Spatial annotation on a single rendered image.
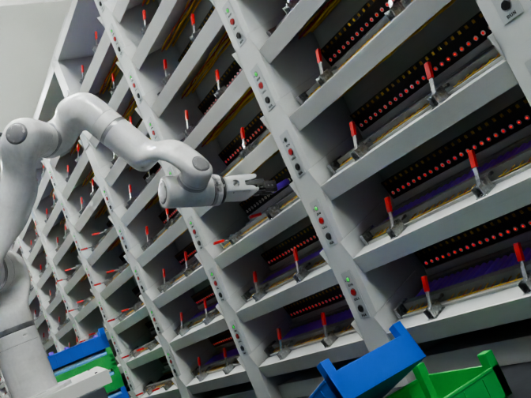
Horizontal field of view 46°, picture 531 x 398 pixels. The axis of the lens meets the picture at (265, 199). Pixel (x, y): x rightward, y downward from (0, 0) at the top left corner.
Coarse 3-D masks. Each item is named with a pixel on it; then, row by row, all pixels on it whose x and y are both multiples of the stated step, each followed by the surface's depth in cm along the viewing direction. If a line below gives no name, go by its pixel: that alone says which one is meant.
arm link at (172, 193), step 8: (168, 176) 163; (176, 176) 163; (160, 184) 164; (168, 184) 160; (176, 184) 161; (208, 184) 165; (160, 192) 164; (168, 192) 160; (176, 192) 161; (184, 192) 161; (192, 192) 161; (200, 192) 162; (208, 192) 165; (160, 200) 164; (168, 200) 160; (176, 200) 161; (184, 200) 162; (192, 200) 163; (200, 200) 165; (208, 200) 166
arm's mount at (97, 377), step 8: (96, 368) 188; (104, 368) 175; (80, 376) 184; (88, 376) 170; (96, 376) 167; (104, 376) 168; (72, 384) 167; (80, 384) 165; (88, 384) 166; (96, 384) 167; (104, 384) 167; (56, 392) 163; (64, 392) 164; (72, 392) 164; (80, 392) 165
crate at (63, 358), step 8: (96, 336) 245; (104, 336) 246; (80, 344) 243; (88, 344) 244; (96, 344) 245; (104, 344) 246; (64, 352) 241; (72, 352) 242; (80, 352) 242; (88, 352) 243; (96, 352) 250; (56, 360) 239; (64, 360) 240; (72, 360) 241; (80, 360) 256; (56, 368) 238
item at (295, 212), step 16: (288, 192) 199; (288, 208) 170; (304, 208) 166; (240, 224) 224; (272, 224) 180; (288, 224) 174; (240, 240) 197; (256, 240) 190; (224, 256) 208; (240, 256) 201
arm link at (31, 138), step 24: (24, 120) 164; (0, 144) 165; (24, 144) 162; (48, 144) 170; (24, 168) 166; (0, 192) 169; (24, 192) 170; (0, 216) 168; (24, 216) 172; (0, 240) 167; (0, 264) 167; (0, 288) 171
